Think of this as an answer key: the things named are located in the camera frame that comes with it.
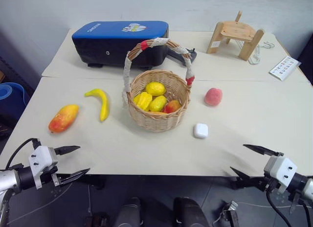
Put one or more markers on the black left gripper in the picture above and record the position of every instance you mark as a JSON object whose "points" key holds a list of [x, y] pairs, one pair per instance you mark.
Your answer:
{"points": [[50, 178]]}

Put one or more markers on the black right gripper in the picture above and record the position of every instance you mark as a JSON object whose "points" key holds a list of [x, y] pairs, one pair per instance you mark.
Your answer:
{"points": [[269, 183]]}

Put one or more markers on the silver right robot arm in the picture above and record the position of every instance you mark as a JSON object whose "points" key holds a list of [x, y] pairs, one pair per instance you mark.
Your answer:
{"points": [[305, 185]]}

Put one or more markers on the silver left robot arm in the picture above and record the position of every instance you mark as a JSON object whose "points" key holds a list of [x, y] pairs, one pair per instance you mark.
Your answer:
{"points": [[9, 180]]}

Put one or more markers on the yellow star fruit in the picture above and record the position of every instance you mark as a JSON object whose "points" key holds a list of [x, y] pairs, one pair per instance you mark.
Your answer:
{"points": [[143, 101]]}

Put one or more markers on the orange red mango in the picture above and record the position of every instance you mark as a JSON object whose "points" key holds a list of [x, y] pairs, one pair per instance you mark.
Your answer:
{"points": [[63, 119]]}

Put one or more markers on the white earbud case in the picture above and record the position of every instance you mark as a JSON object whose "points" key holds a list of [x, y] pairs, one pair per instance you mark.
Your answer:
{"points": [[200, 131]]}

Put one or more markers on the yellow banana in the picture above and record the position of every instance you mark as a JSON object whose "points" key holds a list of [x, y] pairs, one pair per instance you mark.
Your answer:
{"points": [[104, 104]]}

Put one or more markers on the dark rounded shape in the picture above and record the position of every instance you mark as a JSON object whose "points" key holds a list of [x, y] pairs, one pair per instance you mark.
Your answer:
{"points": [[189, 212], [128, 212]]}

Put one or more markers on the pink peach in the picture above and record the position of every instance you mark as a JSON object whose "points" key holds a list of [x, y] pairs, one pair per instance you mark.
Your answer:
{"points": [[213, 97]]}

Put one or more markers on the blue rolled mat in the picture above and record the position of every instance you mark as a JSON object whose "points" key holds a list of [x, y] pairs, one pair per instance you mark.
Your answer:
{"points": [[11, 93]]}

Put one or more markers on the red yellow apple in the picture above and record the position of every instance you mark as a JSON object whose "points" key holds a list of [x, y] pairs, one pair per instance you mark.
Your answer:
{"points": [[172, 106]]}

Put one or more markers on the white printed card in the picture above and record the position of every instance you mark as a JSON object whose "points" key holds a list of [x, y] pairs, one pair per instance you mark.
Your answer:
{"points": [[284, 68]]}

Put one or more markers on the yellow lemon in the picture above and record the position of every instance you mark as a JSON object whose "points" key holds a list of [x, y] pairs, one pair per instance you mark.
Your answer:
{"points": [[158, 103], [155, 88]]}

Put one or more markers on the metal hook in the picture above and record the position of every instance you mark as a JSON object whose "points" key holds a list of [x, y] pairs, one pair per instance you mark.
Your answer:
{"points": [[268, 45]]}

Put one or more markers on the blue and black padded box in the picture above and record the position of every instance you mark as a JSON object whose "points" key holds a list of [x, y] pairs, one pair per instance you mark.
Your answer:
{"points": [[115, 41]]}

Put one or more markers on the black stapler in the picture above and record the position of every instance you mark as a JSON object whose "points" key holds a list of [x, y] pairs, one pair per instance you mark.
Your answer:
{"points": [[179, 56]]}

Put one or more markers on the small wooden stool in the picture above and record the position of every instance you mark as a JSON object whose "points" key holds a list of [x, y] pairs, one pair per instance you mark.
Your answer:
{"points": [[234, 32]]}

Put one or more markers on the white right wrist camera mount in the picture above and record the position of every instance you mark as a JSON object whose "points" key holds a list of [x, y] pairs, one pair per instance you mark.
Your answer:
{"points": [[281, 169]]}

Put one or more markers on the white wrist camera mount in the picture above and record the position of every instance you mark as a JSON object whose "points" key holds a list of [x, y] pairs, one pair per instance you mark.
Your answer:
{"points": [[281, 169], [42, 156]]}

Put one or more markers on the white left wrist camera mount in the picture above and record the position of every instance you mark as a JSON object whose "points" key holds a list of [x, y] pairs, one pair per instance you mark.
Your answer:
{"points": [[42, 156]]}

